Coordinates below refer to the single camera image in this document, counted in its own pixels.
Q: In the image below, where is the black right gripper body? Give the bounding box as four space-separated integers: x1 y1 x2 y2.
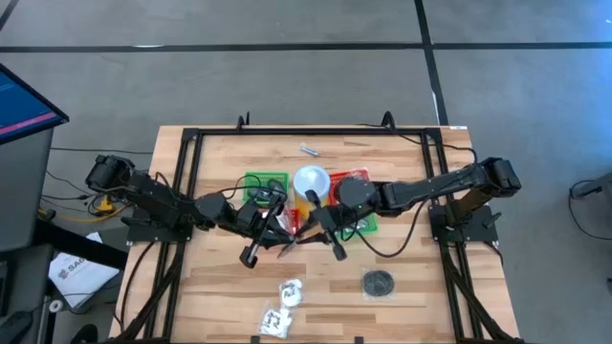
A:
305 189 360 263

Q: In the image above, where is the yellow disinfecting wipes canister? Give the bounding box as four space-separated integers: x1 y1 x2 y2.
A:
292 164 333 222

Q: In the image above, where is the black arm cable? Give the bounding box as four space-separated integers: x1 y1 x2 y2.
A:
153 171 291 207
351 198 431 259

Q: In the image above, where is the long black power cable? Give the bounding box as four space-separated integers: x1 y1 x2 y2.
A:
357 122 479 168

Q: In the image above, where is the clear bag of white cotton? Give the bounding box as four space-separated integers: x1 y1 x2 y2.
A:
276 207 294 233

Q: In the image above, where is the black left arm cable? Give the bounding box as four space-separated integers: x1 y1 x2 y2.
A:
153 171 291 207

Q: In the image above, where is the yellow floor cable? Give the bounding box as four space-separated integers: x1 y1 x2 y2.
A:
38 194 131 225

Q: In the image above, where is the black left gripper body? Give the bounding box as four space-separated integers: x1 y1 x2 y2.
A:
233 201 288 269

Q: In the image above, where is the person's shoe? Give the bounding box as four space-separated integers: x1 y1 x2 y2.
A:
70 323 100 344

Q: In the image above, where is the grey cabinet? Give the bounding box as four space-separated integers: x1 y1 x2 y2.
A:
0 127 55 252

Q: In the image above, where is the black desk beam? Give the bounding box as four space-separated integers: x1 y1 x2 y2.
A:
32 218 129 271

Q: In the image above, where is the dark office chair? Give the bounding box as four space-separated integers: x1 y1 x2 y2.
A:
0 242 55 344

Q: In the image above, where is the blue screen monitor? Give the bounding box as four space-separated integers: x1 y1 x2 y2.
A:
0 63 71 145

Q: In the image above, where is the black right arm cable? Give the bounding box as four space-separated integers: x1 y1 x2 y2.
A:
351 198 431 259

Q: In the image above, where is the white printed booklet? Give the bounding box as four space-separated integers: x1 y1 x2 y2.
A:
47 232 120 310

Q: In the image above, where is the clear vanity pack bag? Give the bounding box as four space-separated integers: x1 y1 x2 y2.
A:
257 307 295 340
277 277 305 310

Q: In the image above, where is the black aluminium table frame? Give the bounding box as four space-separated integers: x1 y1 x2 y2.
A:
113 110 525 344

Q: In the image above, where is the thin black floor cable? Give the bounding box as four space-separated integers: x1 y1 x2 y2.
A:
50 146 155 156

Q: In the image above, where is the red plastic basket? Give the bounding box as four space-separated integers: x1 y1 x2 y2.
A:
328 166 373 211
274 205 303 235

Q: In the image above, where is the green plastic basket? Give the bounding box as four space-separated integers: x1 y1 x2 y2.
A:
329 209 379 239
242 170 291 206

